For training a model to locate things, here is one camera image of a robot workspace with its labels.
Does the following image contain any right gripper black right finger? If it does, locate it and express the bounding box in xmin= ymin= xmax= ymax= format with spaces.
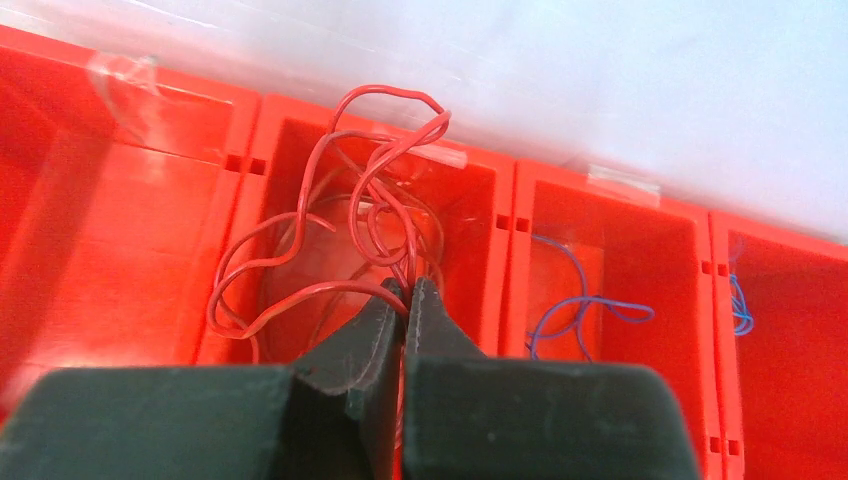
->
xmin=402 ymin=278 xmax=701 ymax=479

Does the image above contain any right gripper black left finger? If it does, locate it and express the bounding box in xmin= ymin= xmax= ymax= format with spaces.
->
xmin=1 ymin=298 xmax=403 ymax=479

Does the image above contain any purple wire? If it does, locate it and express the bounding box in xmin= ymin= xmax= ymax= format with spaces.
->
xmin=525 ymin=234 xmax=656 ymax=363

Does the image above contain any red bin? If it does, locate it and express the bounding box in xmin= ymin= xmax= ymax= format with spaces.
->
xmin=709 ymin=211 xmax=847 ymax=479
xmin=224 ymin=94 xmax=515 ymax=355
xmin=498 ymin=159 xmax=722 ymax=479
xmin=1 ymin=26 xmax=261 ymax=415

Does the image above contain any red bin far left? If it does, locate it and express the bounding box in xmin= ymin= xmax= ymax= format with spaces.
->
xmin=1 ymin=26 xmax=261 ymax=415

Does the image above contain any red bin far right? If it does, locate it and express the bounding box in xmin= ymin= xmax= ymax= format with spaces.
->
xmin=709 ymin=211 xmax=847 ymax=479

